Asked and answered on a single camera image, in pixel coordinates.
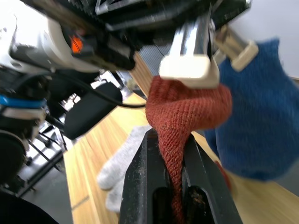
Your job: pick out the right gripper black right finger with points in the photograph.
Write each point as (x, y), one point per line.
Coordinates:
(205, 186)

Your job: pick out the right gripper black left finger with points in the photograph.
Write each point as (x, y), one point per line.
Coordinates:
(140, 177)

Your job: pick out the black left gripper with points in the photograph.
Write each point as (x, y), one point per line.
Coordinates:
(105, 51)

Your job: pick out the red knitted sock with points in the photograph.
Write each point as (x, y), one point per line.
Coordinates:
(184, 109)

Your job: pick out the metal clip with cream tips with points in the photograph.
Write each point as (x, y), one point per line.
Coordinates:
(189, 67)
(240, 51)

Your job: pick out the white knitted sock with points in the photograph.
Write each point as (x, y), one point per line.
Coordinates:
(116, 161)
(114, 198)

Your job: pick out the wooden board with grey mesh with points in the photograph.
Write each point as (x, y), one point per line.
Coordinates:
(144, 70)

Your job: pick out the blue knitted sock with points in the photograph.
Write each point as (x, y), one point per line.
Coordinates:
(252, 112)

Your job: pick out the black clip hanger frame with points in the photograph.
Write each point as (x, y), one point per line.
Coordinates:
(163, 11)

